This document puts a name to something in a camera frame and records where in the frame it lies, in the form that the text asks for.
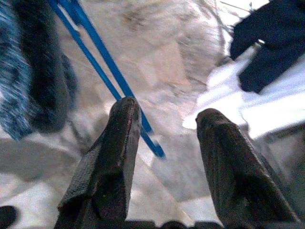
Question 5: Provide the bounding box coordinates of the white garment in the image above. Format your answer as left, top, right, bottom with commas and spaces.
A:
182, 47, 305, 140

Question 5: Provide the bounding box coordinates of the blue plaid garment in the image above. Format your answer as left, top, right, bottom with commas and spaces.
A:
0, 0, 36, 141

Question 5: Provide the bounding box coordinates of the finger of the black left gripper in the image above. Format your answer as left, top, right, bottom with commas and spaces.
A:
14, 0, 70, 134

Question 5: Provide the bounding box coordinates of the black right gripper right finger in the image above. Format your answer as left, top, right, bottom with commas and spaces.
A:
195, 108, 301, 229

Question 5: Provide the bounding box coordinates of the dark navy garment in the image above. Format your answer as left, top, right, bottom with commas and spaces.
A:
230, 0, 305, 94

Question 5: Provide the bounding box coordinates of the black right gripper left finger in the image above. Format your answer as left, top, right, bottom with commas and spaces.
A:
54, 96, 142, 229

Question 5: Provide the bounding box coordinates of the blue plastic clothes hanger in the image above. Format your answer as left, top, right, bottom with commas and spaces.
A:
49, 0, 166, 158

